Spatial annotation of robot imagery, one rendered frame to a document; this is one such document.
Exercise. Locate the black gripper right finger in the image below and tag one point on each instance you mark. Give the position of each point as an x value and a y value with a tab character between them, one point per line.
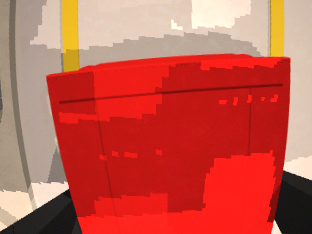
294	211

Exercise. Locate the yellow rectangular outline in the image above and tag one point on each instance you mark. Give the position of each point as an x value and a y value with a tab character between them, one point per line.
71	41

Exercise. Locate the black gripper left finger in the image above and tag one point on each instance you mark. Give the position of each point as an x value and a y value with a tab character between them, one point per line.
58	216

